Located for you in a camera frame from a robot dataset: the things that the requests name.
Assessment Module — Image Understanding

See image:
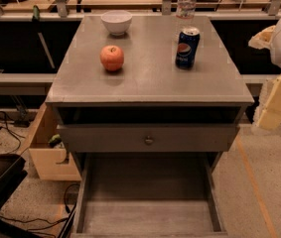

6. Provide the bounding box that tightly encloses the red apple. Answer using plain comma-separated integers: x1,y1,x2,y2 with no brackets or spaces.
100,46,124,71

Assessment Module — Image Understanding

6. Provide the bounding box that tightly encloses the grey metal drawer cabinet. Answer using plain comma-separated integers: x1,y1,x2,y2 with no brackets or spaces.
45,14,255,238

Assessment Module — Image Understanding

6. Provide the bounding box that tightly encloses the top drawer with knob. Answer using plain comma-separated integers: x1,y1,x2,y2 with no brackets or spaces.
58,125,239,153

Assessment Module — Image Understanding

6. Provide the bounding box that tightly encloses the open middle drawer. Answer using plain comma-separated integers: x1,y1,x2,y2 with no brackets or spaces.
70,154,229,238

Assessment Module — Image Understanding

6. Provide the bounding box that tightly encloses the blue pepsi can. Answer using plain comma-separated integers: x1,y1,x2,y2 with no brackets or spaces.
175,27,201,69

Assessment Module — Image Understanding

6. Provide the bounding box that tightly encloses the clear water bottle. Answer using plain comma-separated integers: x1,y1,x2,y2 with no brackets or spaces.
175,0,197,39

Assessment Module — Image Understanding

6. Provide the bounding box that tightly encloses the white bowl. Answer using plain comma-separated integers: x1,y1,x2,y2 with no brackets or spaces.
101,10,132,36

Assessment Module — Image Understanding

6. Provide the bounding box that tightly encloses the wooden box on floor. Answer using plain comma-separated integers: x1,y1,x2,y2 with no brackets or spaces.
18,103,80,181

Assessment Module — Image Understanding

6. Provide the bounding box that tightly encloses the green handled tool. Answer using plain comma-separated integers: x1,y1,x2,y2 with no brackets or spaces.
32,5,40,22

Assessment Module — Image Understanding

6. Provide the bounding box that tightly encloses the black floor cable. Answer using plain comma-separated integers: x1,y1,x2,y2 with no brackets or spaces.
0,86,27,155

